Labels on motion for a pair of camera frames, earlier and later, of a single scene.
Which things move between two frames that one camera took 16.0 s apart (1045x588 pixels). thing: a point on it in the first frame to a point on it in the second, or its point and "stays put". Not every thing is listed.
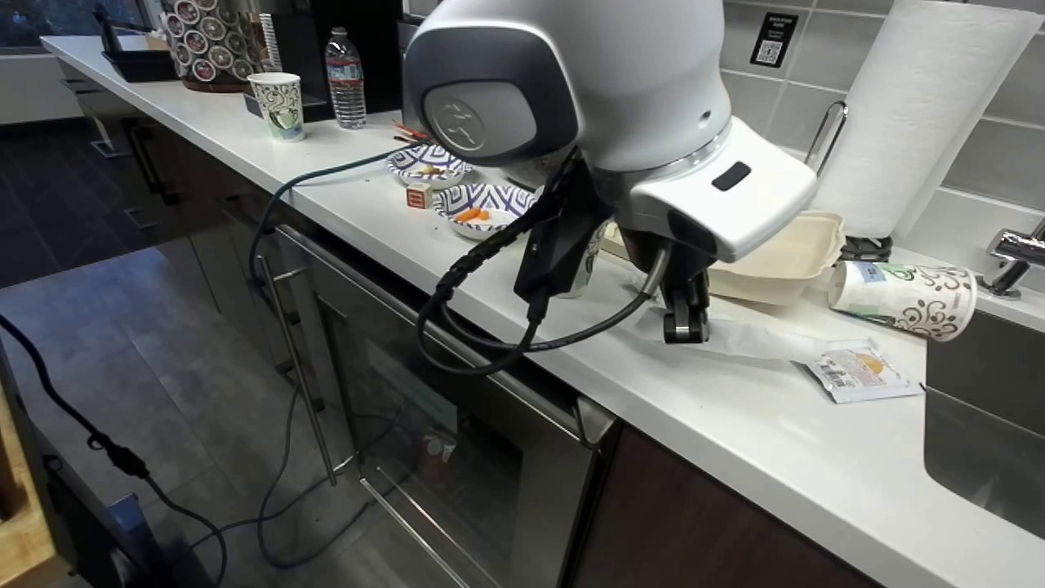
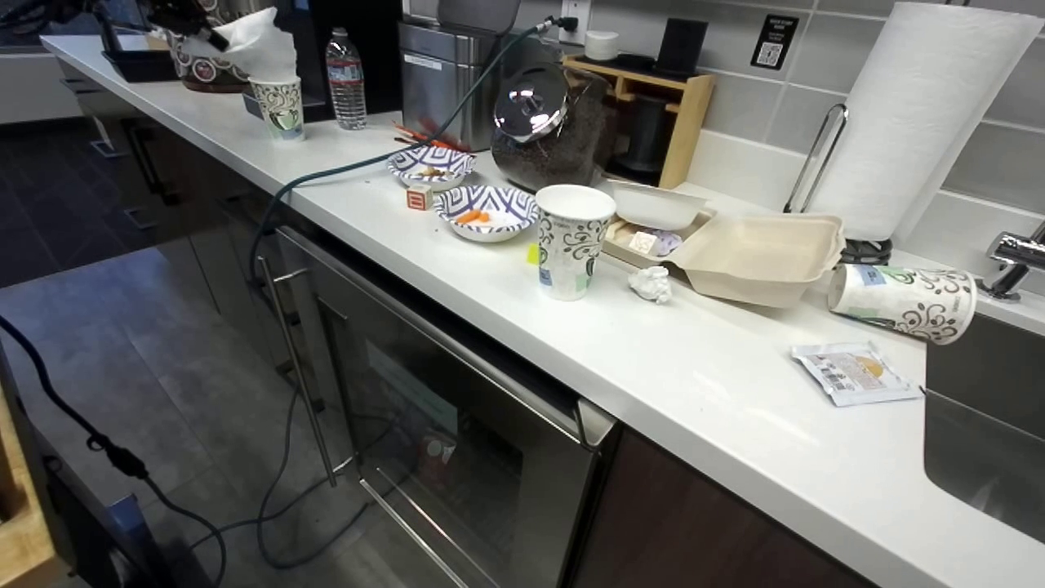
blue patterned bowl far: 428,168 stays put
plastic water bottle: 345,78 stays put
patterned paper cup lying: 922,299 stays put
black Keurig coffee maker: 376,33 stays put
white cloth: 785,334 to 263,50
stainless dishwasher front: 476,462 stays put
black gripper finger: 686,302 to 218,40
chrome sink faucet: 1017,253 stays put
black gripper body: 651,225 to 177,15
